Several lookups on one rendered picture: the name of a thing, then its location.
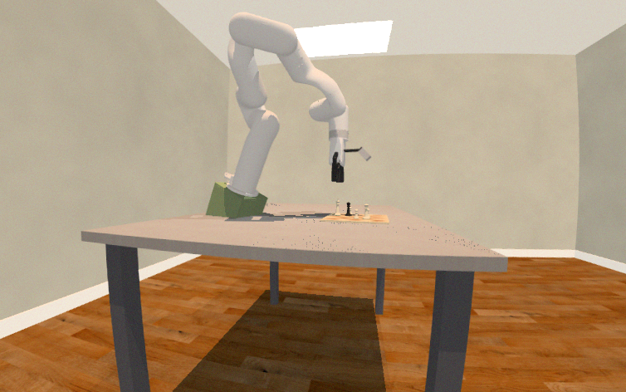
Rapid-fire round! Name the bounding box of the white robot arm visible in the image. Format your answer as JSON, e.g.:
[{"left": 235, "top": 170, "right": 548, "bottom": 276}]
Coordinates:
[{"left": 224, "top": 12, "right": 349, "bottom": 197}]

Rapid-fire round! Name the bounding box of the orange and cream chessboard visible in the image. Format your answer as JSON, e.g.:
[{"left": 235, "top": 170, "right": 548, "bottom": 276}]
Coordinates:
[{"left": 320, "top": 213, "right": 389, "bottom": 224}]

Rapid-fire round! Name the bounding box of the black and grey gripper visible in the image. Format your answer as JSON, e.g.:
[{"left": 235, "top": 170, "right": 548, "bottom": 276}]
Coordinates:
[{"left": 329, "top": 137, "right": 349, "bottom": 183}]

